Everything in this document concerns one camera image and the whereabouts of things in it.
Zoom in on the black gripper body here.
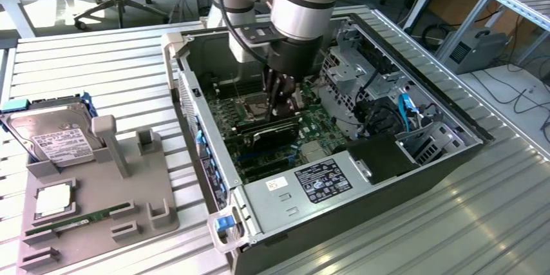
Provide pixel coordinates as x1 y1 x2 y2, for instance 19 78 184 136
265 34 325 80

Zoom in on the green graphics card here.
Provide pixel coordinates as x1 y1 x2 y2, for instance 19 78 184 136
238 122 301 153

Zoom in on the silver socket cover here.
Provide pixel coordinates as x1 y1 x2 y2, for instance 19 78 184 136
291 91 307 110

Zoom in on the silver CPU socket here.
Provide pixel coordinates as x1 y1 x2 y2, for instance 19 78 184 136
233 93 273 125

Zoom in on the black RAM slot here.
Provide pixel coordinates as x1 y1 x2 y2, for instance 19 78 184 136
211 75 265 87
215 81 265 95
217 85 266 99
229 111 298 127
213 78 265 91
231 113 299 130

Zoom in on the green motherboard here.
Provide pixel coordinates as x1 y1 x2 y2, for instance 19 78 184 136
200 70 350 187

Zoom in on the green RAM stick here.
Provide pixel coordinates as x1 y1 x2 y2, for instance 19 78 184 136
24 202 131 237
235 118 303 137

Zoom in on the silver disk bay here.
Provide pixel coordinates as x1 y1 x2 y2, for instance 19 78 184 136
318 19 414 121
394 119 471 166

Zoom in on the silver chipset heatsink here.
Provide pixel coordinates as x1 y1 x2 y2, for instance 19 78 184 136
299 141 333 162

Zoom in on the long black expansion slot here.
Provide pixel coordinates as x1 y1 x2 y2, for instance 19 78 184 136
246 162 295 182
242 156 291 175

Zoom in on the black plastic shroud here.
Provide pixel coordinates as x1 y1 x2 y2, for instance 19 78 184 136
331 135 423 186

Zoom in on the grey power supply unit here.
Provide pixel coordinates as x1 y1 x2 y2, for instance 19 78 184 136
231 151 375 236

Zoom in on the black open PC case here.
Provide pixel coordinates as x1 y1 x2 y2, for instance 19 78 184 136
162 12 496 275

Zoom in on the blue case latch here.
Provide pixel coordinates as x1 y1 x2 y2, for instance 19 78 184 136
214 216 237 233

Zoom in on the grey parts rack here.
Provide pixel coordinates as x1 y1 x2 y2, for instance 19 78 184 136
16 115 182 274

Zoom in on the hard disk with blue carrier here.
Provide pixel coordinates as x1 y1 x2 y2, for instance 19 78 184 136
0 92 107 168

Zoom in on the silver CPU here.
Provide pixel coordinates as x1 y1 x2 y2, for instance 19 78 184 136
32 184 75 217

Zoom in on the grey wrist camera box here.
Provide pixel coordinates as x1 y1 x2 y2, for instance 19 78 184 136
227 21 289 63

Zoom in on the black wire bundle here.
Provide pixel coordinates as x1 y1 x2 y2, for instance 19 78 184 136
355 96 407 137

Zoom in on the blue wire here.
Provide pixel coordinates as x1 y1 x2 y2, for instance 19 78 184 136
397 92 417 133

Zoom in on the coiled black cable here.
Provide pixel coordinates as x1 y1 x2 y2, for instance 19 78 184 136
421 23 449 47

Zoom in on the grey box with handle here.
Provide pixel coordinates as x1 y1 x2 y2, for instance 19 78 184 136
438 26 510 75

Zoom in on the black floor cable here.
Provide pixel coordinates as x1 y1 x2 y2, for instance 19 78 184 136
467 68 550 115

